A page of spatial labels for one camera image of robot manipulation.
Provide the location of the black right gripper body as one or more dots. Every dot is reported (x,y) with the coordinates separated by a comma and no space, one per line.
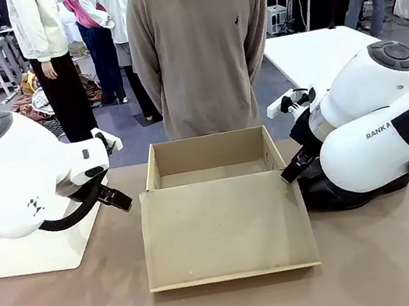
(304,133)

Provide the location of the black leather shoe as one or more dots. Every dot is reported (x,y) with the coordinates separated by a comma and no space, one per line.
(355,197)

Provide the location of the brown cardboard shoe box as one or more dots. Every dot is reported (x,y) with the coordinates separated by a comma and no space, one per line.
(226,228)

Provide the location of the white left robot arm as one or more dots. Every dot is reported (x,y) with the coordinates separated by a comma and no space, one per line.
(14,174)

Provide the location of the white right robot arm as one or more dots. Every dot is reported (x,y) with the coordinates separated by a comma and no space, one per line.
(368,92)

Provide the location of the white plastic storage box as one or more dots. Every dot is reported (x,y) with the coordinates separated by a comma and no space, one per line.
(28,255)

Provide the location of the large white table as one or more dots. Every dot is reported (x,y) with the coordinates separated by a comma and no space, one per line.
(310,55)

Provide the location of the white plastic crate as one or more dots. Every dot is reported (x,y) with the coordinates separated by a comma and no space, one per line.
(278,19)

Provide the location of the person in beige sweater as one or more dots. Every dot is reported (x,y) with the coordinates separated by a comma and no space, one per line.
(204,62)

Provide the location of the pile of patterned fabric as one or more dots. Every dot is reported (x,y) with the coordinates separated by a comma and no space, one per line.
(29,100)

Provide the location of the person in pink top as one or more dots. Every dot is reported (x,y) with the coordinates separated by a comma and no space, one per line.
(101,60)

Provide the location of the person white jacket black trousers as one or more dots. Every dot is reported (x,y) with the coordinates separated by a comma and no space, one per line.
(55,68)

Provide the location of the figure in white shirt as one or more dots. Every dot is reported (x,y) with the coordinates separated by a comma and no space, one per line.
(103,4)

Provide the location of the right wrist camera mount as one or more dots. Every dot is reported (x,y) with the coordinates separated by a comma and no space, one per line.
(279,106)

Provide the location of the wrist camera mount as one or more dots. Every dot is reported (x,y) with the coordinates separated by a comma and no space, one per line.
(100,137)
(279,106)

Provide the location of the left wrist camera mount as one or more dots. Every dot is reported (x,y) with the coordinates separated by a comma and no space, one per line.
(100,137)

